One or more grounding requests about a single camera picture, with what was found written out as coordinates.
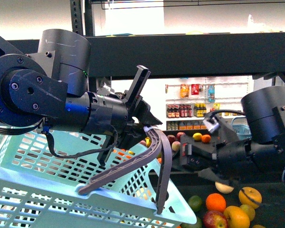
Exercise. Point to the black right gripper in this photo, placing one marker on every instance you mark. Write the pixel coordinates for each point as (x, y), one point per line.
(192, 156)

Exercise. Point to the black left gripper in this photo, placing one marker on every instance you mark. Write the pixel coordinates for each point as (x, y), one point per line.
(139, 112)

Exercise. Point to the grey basket handle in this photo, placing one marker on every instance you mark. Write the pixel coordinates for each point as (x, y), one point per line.
(160, 143)

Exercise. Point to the teal plastic shopping basket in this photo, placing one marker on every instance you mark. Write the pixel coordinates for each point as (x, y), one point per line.
(38, 190)

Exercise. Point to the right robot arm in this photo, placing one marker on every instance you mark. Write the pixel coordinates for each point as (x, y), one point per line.
(228, 158)

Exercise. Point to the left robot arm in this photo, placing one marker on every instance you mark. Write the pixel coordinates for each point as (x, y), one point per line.
(48, 90)

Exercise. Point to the far yellow lemon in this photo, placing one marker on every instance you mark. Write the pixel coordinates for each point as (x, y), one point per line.
(197, 137)

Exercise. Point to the far orange beside lemon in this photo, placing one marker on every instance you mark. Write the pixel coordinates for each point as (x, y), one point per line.
(206, 138)

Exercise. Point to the black upper shelf beam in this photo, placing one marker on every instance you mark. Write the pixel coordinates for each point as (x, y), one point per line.
(171, 56)

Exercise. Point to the soy sauce bottle row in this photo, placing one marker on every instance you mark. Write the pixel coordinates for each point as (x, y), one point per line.
(186, 110)

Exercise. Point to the white pear at back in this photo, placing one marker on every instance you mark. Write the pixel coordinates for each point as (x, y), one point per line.
(222, 188)

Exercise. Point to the green lime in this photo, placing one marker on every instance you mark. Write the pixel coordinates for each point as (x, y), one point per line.
(195, 202)

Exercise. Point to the small blue basket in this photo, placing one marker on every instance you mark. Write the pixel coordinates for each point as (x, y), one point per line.
(242, 130)

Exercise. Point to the small orange tangerine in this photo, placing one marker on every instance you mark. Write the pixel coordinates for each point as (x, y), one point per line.
(216, 202)

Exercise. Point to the golden round pear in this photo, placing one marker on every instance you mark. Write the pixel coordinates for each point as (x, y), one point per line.
(250, 196)

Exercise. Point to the red apple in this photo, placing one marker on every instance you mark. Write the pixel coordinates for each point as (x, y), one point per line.
(214, 219)

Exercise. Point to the orange yellow apple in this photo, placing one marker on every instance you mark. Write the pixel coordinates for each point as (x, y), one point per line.
(236, 217)

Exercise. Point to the brown kiwi back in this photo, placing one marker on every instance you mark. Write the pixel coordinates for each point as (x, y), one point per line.
(249, 210)

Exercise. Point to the black shelf post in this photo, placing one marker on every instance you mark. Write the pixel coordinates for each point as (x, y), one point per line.
(82, 17)

